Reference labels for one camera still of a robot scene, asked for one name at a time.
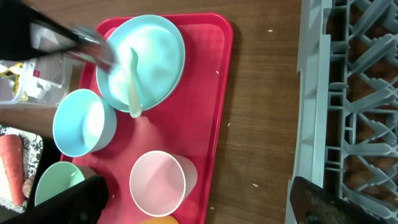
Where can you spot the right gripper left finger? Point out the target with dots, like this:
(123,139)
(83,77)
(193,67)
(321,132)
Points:
(81,204)

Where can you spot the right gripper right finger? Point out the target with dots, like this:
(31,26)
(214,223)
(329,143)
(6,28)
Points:
(312,204)

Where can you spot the white rice grains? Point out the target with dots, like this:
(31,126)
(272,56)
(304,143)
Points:
(33,147)

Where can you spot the pink cup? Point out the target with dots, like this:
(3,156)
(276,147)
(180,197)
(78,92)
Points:
(159,182)

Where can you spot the black waste tray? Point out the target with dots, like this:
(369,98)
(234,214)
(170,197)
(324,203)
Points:
(49,155)

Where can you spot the white plastic spoon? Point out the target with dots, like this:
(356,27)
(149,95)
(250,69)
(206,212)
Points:
(135,108)

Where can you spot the light blue bowl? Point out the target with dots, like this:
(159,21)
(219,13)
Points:
(83,123)

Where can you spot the red serving tray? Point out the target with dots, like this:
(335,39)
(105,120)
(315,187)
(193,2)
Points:
(187,123)

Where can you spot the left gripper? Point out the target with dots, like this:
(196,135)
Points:
(16,43)

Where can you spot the orange carrot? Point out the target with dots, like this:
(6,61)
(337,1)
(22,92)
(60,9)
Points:
(11,155)

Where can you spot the light blue plate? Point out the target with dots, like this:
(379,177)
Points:
(160,53)

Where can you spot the yellow foil wrapper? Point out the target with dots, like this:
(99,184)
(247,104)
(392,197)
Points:
(12,83)

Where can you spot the grey dishwasher rack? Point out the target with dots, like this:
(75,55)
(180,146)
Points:
(347,121)

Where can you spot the yellow cup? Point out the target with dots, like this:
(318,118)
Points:
(160,220)

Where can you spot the clear plastic storage bin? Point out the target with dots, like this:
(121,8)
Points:
(46,81)

